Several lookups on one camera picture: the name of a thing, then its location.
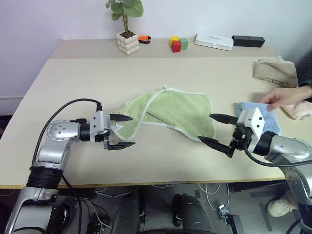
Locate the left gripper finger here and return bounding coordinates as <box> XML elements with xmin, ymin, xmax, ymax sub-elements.
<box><xmin>107</xmin><ymin>141</ymin><xmax>137</xmax><ymax>152</ymax></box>
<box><xmin>108</xmin><ymin>113</ymin><xmax>134</xmax><ymax>123</ymax></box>

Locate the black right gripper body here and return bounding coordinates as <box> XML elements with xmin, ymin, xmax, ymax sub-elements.
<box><xmin>230</xmin><ymin>124</ymin><xmax>252</xmax><ymax>152</ymax></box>

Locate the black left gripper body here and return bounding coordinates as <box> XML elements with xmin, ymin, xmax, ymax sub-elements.
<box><xmin>95</xmin><ymin>130</ymin><xmax>112</xmax><ymax>150</ymax></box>

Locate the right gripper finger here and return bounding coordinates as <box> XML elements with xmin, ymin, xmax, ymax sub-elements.
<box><xmin>197</xmin><ymin>136</ymin><xmax>236</xmax><ymax>159</ymax></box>
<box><xmin>209</xmin><ymin>113</ymin><xmax>239</xmax><ymax>126</ymax></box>

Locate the blue cloth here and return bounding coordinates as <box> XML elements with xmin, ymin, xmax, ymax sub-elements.
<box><xmin>234</xmin><ymin>101</ymin><xmax>281</xmax><ymax>135</ymax></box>

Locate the light green towel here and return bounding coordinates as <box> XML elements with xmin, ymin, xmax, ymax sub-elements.
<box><xmin>112</xmin><ymin>84</ymin><xmax>217</xmax><ymax>142</ymax></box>

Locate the pink cloth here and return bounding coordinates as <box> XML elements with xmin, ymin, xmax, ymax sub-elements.
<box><xmin>280</xmin><ymin>100</ymin><xmax>312</xmax><ymax>121</ymax></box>

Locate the beige brown towel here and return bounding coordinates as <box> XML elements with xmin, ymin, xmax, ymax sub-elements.
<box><xmin>252</xmin><ymin>55</ymin><xmax>299</xmax><ymax>89</ymax></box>

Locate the person's bare hand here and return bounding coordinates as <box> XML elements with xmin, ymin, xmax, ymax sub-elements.
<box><xmin>259</xmin><ymin>86</ymin><xmax>308</xmax><ymax>112</ymax></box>

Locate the dark rounded shape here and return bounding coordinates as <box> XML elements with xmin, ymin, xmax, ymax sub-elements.
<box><xmin>111</xmin><ymin>195</ymin><xmax>143</xmax><ymax>234</ymax></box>
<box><xmin>171</xmin><ymin>193</ymin><xmax>213</xmax><ymax>234</ymax></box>

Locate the green plant in white pot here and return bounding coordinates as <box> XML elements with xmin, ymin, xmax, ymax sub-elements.
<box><xmin>105</xmin><ymin>0</ymin><xmax>144</xmax><ymax>57</ymax></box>

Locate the white shoe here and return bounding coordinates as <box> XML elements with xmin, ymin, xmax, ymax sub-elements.
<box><xmin>265</xmin><ymin>192</ymin><xmax>299</xmax><ymax>218</ymax></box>

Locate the flat white device box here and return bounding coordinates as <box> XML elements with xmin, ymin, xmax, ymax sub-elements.
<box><xmin>194</xmin><ymin>33</ymin><xmax>235</xmax><ymax>52</ymax></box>

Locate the long black box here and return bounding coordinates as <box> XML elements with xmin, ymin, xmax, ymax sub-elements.
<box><xmin>231</xmin><ymin>35</ymin><xmax>266</xmax><ymax>48</ymax></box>

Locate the orange and black hand tool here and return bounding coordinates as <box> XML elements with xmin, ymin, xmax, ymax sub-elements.
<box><xmin>137</xmin><ymin>35</ymin><xmax>153</xmax><ymax>45</ymax></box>

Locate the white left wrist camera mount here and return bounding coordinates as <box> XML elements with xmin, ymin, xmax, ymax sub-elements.
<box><xmin>89</xmin><ymin>110</ymin><xmax>112</xmax><ymax>145</ymax></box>

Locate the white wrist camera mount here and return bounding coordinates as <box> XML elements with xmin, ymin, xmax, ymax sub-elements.
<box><xmin>89</xmin><ymin>110</ymin><xmax>112</xmax><ymax>145</ymax></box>
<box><xmin>236</xmin><ymin>106</ymin><xmax>266</xmax><ymax>153</ymax></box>

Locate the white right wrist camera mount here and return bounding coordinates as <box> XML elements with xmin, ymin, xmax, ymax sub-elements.
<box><xmin>236</xmin><ymin>106</ymin><xmax>266</xmax><ymax>153</ymax></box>

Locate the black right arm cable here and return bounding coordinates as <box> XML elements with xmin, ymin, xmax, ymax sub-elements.
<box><xmin>242</xmin><ymin>142</ymin><xmax>293</xmax><ymax>169</ymax></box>

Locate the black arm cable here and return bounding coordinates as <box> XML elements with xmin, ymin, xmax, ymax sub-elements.
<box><xmin>242</xmin><ymin>142</ymin><xmax>293</xmax><ymax>169</ymax></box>
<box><xmin>31</xmin><ymin>98</ymin><xmax>103</xmax><ymax>171</ymax></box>

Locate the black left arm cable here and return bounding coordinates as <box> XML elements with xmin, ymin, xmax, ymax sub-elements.
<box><xmin>31</xmin><ymin>98</ymin><xmax>103</xmax><ymax>171</ymax></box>

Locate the white cable under table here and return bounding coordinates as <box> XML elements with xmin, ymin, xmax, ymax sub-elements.
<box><xmin>196</xmin><ymin>182</ymin><xmax>230</xmax><ymax>212</ymax></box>

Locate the black bracket with metal clamp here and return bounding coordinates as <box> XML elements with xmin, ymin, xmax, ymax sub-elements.
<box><xmin>218</xmin><ymin>204</ymin><xmax>244</xmax><ymax>234</ymax></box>

